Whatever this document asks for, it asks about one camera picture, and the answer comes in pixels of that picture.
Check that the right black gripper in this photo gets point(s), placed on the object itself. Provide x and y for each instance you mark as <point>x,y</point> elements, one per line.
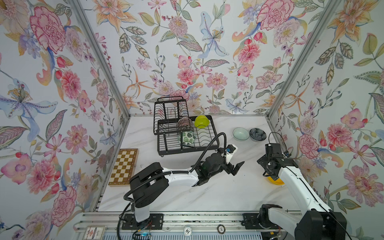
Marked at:
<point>262,161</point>

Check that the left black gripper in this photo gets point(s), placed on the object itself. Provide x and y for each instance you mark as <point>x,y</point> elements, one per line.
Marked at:
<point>230,168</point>

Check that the green leaf pattern bowl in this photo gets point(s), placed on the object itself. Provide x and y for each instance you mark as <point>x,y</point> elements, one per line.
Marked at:
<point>187,138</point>

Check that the lime green bowl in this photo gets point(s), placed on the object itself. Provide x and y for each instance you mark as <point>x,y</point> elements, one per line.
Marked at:
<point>201,122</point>

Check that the black wire dish rack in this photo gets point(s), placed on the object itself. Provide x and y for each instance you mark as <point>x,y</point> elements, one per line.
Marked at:
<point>177,132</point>

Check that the pink striped bowl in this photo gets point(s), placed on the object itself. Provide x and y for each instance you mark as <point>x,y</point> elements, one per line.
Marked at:
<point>184,121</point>

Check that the black white patterned bowl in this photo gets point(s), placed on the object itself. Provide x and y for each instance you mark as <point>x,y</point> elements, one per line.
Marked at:
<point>187,129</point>

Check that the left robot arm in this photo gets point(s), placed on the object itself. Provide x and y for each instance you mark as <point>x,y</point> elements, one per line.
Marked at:
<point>150,183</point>

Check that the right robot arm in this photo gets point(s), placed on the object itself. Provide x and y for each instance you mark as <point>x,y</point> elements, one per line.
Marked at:
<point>318,220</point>

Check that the yellow bowl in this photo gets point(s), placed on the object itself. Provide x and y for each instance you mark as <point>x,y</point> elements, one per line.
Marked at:
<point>278,182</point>

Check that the dark blue grey bowl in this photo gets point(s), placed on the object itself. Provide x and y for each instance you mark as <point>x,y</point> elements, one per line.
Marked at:
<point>257,134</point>

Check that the pale celadon bowl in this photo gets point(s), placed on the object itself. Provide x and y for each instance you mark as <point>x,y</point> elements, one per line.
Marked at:
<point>241,134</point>

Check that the white round knob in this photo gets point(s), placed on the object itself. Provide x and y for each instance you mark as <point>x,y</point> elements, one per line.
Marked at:
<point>187,231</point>

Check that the wooden chessboard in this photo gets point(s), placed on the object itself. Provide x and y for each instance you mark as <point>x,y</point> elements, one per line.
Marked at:
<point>124,168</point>

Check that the red white label sticker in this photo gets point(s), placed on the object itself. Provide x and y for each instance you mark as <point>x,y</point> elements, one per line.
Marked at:
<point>94,233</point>

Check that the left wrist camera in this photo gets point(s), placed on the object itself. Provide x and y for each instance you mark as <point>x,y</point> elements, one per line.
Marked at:
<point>231,151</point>

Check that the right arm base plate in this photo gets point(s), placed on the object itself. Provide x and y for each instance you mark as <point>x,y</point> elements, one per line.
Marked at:
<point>251,222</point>

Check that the black ring marker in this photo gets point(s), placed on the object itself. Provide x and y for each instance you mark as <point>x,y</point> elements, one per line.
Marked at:
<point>221,229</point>

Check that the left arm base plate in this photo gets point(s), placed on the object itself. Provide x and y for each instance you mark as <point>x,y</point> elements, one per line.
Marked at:
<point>154,222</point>

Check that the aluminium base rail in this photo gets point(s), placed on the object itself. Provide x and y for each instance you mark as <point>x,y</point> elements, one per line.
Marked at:
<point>203,224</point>

